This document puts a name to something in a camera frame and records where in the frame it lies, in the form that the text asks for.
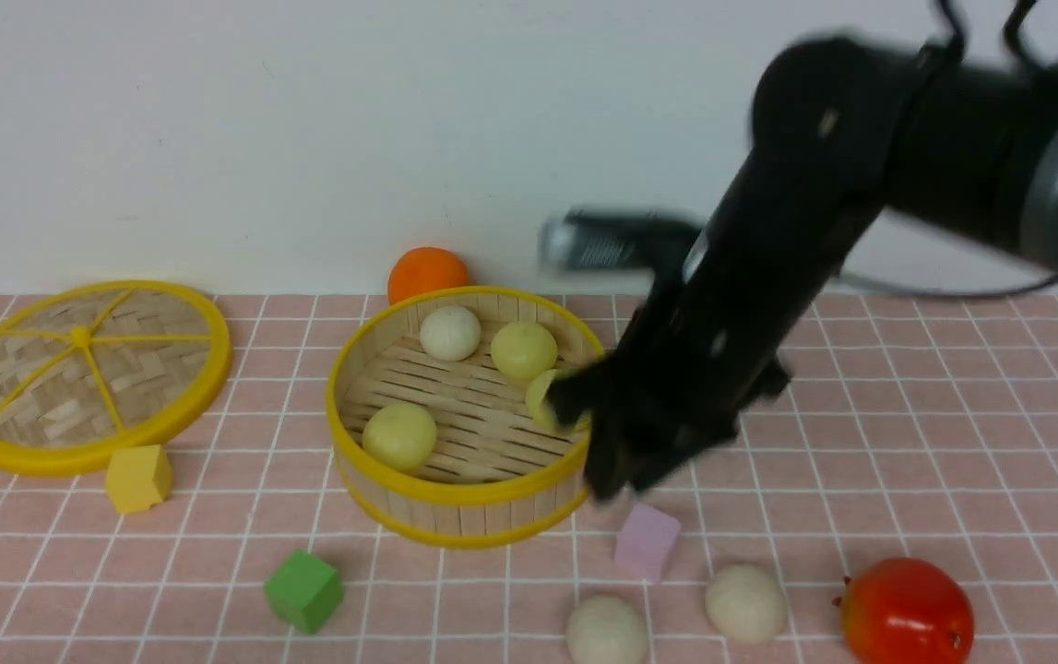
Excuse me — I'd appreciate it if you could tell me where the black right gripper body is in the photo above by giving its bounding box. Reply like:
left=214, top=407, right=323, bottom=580
left=546, top=314, right=791, bottom=504

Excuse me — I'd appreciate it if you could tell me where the yellow bun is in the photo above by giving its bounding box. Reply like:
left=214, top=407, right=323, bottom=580
left=361, top=403, right=437, bottom=474
left=524, top=369, right=591, bottom=436
left=490, top=321, right=559, bottom=382

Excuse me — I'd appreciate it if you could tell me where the white bun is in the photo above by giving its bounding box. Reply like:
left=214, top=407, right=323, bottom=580
left=565, top=594, right=650, bottom=664
left=703, top=562, right=789, bottom=646
left=419, top=305, right=482, bottom=362

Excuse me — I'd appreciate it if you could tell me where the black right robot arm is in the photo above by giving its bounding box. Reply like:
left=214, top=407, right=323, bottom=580
left=540, top=35, right=1058, bottom=502

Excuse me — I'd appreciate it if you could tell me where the yellow rimmed bamboo steamer tray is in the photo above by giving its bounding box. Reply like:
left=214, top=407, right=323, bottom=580
left=326, top=285, right=603, bottom=548

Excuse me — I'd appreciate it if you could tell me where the yellow rimmed bamboo steamer lid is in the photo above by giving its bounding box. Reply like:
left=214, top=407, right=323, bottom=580
left=0, top=280, right=233, bottom=478

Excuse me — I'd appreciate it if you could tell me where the pink foam cube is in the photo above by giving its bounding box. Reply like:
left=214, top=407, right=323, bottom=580
left=612, top=502, right=682, bottom=584

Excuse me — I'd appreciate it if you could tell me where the orange fruit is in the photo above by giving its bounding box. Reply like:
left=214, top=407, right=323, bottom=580
left=386, top=245, right=472, bottom=305

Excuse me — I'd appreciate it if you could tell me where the pink checkered tablecloth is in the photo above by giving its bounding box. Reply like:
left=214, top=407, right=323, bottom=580
left=0, top=294, right=1058, bottom=663

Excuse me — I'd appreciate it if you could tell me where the red tomato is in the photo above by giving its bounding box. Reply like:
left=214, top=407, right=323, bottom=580
left=832, top=556, right=975, bottom=663

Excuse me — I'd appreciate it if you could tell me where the green foam cube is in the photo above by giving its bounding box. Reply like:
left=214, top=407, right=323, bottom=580
left=263, top=550, right=346, bottom=634

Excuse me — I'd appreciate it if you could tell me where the yellow foam cube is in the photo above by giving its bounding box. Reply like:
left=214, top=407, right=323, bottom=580
left=104, top=445, right=174, bottom=516

